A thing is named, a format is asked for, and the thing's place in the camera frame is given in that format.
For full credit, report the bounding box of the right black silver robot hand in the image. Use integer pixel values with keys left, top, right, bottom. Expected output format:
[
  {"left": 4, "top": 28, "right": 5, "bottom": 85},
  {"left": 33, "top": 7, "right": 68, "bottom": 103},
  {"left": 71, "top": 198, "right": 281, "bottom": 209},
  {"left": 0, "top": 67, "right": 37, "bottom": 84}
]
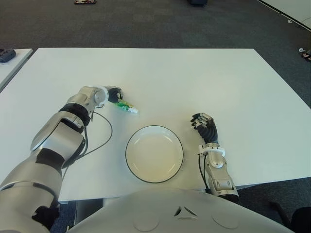
[{"left": 190, "top": 112, "right": 219, "bottom": 144}]

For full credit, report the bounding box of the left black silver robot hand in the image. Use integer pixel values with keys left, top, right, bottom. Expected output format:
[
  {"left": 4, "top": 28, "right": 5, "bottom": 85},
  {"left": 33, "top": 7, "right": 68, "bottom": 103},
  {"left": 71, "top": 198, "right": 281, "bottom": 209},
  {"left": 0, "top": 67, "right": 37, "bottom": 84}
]
[{"left": 104, "top": 85, "right": 124, "bottom": 104}]

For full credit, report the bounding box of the green toothpaste tube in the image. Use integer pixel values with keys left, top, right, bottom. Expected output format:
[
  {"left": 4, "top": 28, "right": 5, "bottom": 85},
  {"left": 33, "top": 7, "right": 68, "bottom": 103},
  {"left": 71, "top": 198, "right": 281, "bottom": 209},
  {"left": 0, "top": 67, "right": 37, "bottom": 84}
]
[{"left": 110, "top": 98, "right": 139, "bottom": 114}]

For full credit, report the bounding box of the white plate with black rim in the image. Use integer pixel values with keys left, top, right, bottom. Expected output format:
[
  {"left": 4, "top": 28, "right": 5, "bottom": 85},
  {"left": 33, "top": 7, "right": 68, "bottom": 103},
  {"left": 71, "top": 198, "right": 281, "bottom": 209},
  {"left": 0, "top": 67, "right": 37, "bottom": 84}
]
[{"left": 125, "top": 125, "right": 184, "bottom": 183}]

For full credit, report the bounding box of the silver robot torso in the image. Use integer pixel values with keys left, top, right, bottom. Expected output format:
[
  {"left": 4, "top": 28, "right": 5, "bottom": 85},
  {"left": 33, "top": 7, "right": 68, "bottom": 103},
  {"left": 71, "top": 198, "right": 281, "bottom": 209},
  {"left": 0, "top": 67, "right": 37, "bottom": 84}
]
[{"left": 68, "top": 188, "right": 296, "bottom": 233}]

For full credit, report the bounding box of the white side table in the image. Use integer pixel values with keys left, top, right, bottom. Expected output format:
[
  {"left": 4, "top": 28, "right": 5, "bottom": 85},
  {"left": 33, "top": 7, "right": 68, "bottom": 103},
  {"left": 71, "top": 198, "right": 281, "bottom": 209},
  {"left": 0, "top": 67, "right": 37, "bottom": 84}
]
[{"left": 0, "top": 48, "right": 34, "bottom": 92}]

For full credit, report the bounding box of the dark blue controller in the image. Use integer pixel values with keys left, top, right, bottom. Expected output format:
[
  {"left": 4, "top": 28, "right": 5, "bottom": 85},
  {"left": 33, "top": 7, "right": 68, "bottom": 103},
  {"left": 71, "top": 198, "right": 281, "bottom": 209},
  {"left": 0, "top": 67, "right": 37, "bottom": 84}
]
[{"left": 0, "top": 49, "right": 17, "bottom": 63}]

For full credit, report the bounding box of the white table with dark edge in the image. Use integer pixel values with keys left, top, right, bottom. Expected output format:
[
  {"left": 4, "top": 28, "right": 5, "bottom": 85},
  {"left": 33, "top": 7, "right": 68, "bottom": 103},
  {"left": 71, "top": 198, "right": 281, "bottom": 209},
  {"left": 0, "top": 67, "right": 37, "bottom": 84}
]
[{"left": 257, "top": 0, "right": 311, "bottom": 31}]

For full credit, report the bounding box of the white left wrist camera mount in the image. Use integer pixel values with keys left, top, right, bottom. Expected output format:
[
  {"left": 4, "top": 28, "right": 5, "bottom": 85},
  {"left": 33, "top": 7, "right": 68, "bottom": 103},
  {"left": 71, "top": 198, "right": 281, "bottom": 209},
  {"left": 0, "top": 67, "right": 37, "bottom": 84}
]
[{"left": 96, "top": 84, "right": 109, "bottom": 108}]

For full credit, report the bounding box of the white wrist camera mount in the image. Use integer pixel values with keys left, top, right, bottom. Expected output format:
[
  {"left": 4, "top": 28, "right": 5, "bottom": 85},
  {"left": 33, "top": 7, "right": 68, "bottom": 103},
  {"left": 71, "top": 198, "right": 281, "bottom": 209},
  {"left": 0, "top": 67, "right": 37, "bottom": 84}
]
[
  {"left": 96, "top": 84, "right": 109, "bottom": 108},
  {"left": 198, "top": 145, "right": 225, "bottom": 156}
]

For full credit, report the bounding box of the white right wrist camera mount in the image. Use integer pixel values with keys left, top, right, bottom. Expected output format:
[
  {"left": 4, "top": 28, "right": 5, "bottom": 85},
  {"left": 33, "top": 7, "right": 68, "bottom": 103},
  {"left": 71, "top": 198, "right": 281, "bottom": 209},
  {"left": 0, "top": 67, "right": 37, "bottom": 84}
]
[{"left": 198, "top": 145, "right": 225, "bottom": 156}]

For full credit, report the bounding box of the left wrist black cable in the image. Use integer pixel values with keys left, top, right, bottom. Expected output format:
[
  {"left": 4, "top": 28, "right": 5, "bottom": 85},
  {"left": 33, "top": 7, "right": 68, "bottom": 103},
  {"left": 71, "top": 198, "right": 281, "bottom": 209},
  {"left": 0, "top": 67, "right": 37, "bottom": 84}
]
[{"left": 62, "top": 111, "right": 113, "bottom": 168}]

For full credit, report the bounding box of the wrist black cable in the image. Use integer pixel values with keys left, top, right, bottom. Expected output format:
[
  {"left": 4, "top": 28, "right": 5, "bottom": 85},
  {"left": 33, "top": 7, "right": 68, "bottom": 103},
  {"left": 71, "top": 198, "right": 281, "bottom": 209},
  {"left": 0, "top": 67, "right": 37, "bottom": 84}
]
[
  {"left": 62, "top": 111, "right": 113, "bottom": 168},
  {"left": 198, "top": 155, "right": 211, "bottom": 192}
]

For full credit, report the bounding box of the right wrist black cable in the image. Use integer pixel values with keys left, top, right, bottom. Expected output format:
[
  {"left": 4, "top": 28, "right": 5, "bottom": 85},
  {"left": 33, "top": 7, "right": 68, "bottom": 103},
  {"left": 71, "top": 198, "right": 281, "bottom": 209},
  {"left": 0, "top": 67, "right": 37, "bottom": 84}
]
[{"left": 198, "top": 155, "right": 211, "bottom": 192}]

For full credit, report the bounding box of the grey table frame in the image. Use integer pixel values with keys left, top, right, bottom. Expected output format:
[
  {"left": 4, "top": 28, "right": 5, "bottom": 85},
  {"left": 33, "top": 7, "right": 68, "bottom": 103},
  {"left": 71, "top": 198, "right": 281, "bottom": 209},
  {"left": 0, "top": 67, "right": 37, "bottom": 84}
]
[{"left": 75, "top": 198, "right": 105, "bottom": 225}]

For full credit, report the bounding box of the thin cable on table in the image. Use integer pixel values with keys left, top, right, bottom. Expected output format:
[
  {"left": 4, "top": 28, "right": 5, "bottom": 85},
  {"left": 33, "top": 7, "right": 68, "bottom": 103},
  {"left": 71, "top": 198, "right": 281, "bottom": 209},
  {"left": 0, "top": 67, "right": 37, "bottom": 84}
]
[{"left": 295, "top": 14, "right": 311, "bottom": 25}]

